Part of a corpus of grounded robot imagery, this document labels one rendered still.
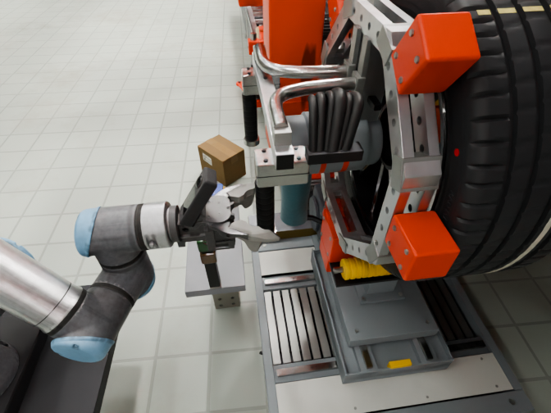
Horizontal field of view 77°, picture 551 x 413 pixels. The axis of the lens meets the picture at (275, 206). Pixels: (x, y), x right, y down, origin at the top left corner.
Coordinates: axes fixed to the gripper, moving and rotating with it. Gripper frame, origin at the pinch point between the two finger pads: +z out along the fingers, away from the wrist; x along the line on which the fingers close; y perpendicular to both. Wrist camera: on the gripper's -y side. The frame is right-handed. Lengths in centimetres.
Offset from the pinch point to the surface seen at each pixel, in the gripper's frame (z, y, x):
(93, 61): -129, 84, -294
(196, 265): -21.5, 38.0, -16.2
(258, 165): -3.1, -12.0, 2.3
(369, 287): 34, 55, -12
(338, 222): 18.6, 20.9, -12.7
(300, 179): 4.0, -8.3, 2.4
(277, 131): 0.1, -17.5, 1.1
